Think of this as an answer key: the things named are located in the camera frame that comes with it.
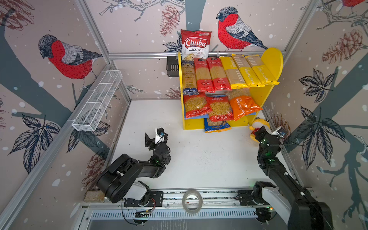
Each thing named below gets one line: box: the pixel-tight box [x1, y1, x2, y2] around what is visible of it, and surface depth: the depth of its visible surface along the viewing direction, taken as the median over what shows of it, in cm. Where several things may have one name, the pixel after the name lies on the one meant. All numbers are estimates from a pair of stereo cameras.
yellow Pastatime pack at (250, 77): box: [231, 53, 265, 88], surface depth 76 cm
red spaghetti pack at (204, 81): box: [194, 57, 216, 94], surface depth 74 cm
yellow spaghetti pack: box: [219, 56, 249, 90], surface depth 76 cm
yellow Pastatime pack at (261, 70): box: [244, 54, 280, 86], surface depth 76 cm
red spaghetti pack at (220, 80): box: [206, 57, 232, 92], surface depth 74 cm
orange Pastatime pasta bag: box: [229, 95, 264, 122], surface depth 92 cm
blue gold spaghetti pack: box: [181, 53, 199, 96], surface depth 75 cm
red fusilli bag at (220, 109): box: [205, 94, 234, 127], surface depth 93 cm
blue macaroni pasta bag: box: [204, 117, 232, 134], surface depth 100 cm
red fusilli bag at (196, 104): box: [183, 88, 211, 119], surface depth 94 cm
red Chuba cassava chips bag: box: [180, 29, 212, 61], surface depth 85 cm
